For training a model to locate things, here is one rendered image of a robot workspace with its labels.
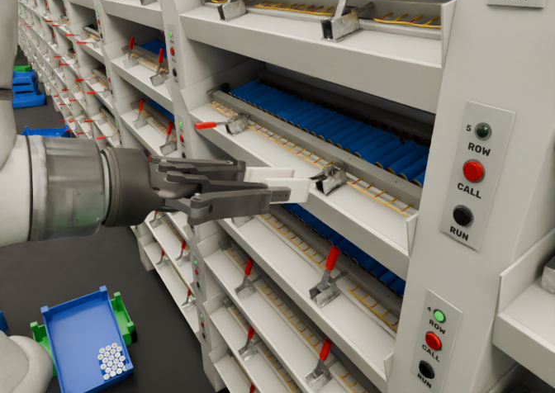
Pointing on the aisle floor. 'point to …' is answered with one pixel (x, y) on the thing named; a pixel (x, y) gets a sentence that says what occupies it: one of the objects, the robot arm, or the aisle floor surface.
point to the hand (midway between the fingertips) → (277, 185)
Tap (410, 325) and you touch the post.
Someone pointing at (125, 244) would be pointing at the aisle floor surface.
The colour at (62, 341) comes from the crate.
